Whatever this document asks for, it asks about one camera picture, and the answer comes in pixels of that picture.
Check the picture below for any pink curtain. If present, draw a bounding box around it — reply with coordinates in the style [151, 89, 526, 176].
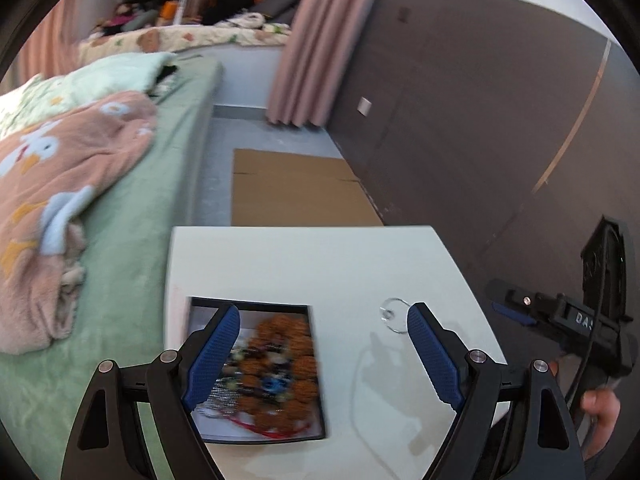
[17, 0, 81, 84]
[266, 0, 373, 127]

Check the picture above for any pink duck-print fleece blanket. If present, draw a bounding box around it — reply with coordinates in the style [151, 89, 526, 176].
[1, 91, 157, 354]

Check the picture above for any person's right hand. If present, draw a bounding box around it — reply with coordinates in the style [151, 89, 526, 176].
[549, 356, 620, 460]

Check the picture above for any right pink curtain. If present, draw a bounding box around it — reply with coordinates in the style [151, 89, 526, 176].
[266, 0, 373, 127]

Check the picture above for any dark grey pillow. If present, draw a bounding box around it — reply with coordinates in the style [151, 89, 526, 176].
[250, 0, 302, 25]

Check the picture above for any dark brown wardrobe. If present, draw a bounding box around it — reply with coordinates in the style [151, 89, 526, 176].
[328, 0, 639, 298]

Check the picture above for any left pink curtain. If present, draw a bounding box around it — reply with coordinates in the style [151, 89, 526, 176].
[17, 0, 81, 84]

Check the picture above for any black jewelry box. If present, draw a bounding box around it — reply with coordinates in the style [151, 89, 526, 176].
[188, 297, 328, 445]

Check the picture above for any brown rudraksha bead bracelet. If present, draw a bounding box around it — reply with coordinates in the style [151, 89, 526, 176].
[234, 313, 321, 434]

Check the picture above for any floral window seat cushion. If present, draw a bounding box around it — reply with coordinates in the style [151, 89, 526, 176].
[78, 24, 291, 66]

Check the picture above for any light green quilt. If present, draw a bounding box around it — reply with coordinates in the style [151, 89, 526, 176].
[1, 52, 176, 138]

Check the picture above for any thin silver ring bracelet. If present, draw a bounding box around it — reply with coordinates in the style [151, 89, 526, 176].
[380, 297, 417, 335]

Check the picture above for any white side table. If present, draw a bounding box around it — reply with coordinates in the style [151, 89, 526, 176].
[164, 226, 503, 479]

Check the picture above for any black cable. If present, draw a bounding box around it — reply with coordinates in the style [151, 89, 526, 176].
[564, 221, 622, 411]

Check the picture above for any white wall socket plate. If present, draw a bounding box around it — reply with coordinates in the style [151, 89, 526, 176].
[357, 98, 372, 117]

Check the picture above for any green bed mattress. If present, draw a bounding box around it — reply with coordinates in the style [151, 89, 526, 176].
[1, 54, 224, 479]

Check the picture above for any flat brown cardboard sheet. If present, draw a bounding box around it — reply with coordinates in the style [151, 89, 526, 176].
[231, 148, 383, 228]

